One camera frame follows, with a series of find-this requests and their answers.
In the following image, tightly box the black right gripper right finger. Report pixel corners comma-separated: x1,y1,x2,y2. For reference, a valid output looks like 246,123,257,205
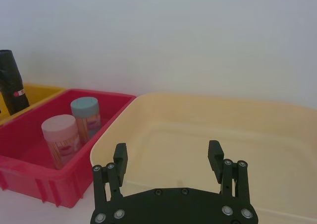
207,140,251,224

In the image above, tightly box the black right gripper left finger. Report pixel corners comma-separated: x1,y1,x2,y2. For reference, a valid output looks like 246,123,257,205
92,143,129,224

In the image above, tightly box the cream plastic bin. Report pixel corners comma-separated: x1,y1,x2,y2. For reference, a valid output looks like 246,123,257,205
89,92,317,224

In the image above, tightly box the teal lid toothpick jar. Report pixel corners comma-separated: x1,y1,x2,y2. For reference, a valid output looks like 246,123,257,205
70,97,101,145

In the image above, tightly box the pink lid toothpick jar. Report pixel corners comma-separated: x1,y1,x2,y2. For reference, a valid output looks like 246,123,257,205
41,114,82,170

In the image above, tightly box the red plastic bin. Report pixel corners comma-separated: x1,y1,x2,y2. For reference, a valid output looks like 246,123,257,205
0,89,137,209

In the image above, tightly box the yellow plastic bin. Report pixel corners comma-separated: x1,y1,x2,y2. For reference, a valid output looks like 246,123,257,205
0,82,66,126

